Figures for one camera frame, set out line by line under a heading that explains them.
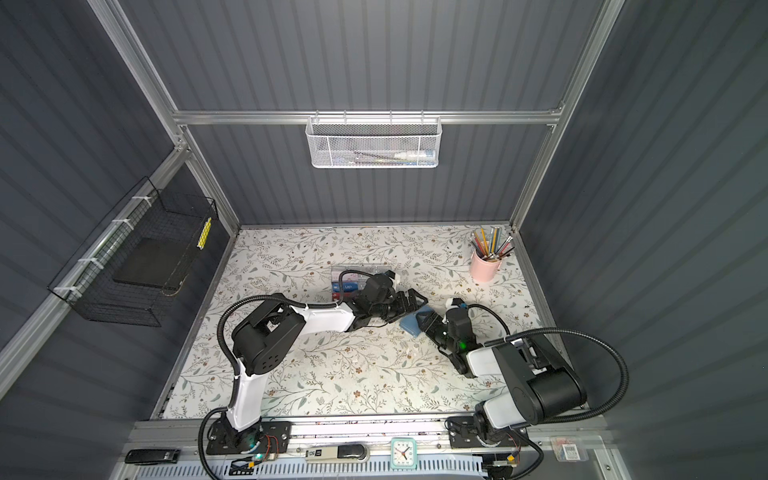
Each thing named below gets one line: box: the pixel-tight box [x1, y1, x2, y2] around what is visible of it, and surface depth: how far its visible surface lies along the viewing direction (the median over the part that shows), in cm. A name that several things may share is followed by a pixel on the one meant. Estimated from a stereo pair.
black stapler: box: [125, 449, 181, 465], surface depth 71 cm
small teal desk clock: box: [391, 437, 418, 470], surface depth 71 cm
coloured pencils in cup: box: [470, 226, 515, 261], surface depth 101 cm
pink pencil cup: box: [470, 251, 503, 282], surface depth 106 cm
